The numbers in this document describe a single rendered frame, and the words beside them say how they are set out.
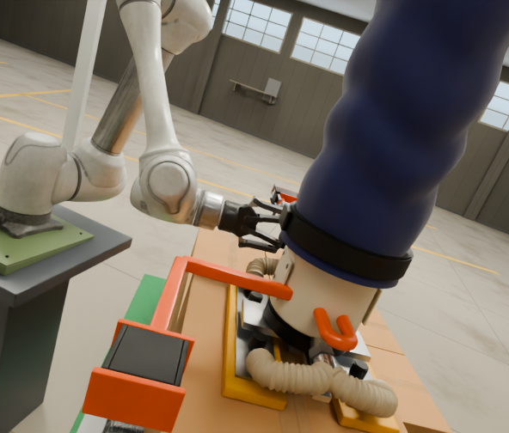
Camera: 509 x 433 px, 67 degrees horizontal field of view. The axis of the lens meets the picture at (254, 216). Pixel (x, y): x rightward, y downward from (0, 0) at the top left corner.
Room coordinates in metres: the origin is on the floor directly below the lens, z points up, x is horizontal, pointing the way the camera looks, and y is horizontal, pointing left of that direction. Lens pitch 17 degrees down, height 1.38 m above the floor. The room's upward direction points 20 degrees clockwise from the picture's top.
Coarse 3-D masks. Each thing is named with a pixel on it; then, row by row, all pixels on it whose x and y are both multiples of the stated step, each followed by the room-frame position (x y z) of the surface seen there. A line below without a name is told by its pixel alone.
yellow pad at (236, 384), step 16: (240, 288) 0.76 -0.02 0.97; (240, 304) 0.69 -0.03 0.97; (240, 320) 0.64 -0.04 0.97; (240, 336) 0.59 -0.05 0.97; (256, 336) 0.57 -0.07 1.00; (272, 336) 0.62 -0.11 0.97; (224, 352) 0.55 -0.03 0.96; (240, 352) 0.55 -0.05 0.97; (272, 352) 0.58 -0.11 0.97; (224, 368) 0.51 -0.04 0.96; (240, 368) 0.51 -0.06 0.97; (224, 384) 0.47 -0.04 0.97; (240, 384) 0.48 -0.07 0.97; (256, 384) 0.49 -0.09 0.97; (256, 400) 0.47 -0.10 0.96; (272, 400) 0.48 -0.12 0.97
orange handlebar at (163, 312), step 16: (176, 256) 0.57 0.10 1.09; (176, 272) 0.52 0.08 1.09; (192, 272) 0.57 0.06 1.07; (208, 272) 0.57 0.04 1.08; (224, 272) 0.58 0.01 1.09; (240, 272) 0.59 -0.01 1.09; (176, 288) 0.48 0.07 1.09; (256, 288) 0.58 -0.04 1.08; (272, 288) 0.59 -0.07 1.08; (288, 288) 0.60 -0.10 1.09; (160, 304) 0.43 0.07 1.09; (160, 320) 0.39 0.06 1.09; (320, 320) 0.54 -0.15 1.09; (336, 320) 0.57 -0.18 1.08; (336, 336) 0.50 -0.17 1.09; (352, 336) 0.52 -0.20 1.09
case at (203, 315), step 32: (192, 288) 0.73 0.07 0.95; (224, 288) 0.78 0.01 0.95; (192, 320) 0.62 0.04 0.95; (224, 320) 0.66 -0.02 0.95; (192, 352) 0.54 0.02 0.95; (288, 352) 0.63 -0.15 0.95; (192, 384) 0.47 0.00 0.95; (192, 416) 0.42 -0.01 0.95; (224, 416) 0.44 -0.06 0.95; (256, 416) 0.46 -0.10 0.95; (288, 416) 0.48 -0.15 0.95; (320, 416) 0.50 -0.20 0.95
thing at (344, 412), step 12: (348, 360) 0.63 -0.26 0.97; (360, 360) 0.61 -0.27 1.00; (348, 372) 0.60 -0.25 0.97; (360, 372) 0.58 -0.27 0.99; (372, 372) 0.63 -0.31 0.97; (336, 408) 0.52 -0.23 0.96; (348, 408) 0.51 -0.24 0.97; (348, 420) 0.49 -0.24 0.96; (360, 420) 0.50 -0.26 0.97; (372, 420) 0.51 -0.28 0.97; (384, 420) 0.52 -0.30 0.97; (372, 432) 0.50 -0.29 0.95; (384, 432) 0.50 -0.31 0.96; (396, 432) 0.51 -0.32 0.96
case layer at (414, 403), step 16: (208, 240) 1.96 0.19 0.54; (224, 240) 2.04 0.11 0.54; (192, 256) 1.77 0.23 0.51; (208, 256) 1.76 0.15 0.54; (224, 256) 1.83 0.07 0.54; (240, 256) 1.90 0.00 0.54; (256, 256) 1.98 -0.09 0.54; (272, 256) 2.05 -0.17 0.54; (176, 304) 1.78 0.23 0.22; (176, 320) 1.18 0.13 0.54; (368, 320) 1.70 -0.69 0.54; (368, 336) 1.55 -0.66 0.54; (384, 336) 1.60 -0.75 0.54; (384, 352) 1.47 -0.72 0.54; (400, 352) 1.51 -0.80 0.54; (384, 368) 1.35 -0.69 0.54; (400, 368) 1.39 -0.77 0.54; (400, 384) 1.28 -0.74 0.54; (416, 384) 1.32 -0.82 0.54; (400, 400) 1.18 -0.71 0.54; (416, 400) 1.22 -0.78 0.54; (432, 400) 1.25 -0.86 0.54; (400, 416) 1.10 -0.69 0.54; (416, 416) 1.13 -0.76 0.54; (432, 416) 1.16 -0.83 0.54; (416, 432) 1.09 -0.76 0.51; (432, 432) 1.10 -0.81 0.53; (448, 432) 1.11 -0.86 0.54
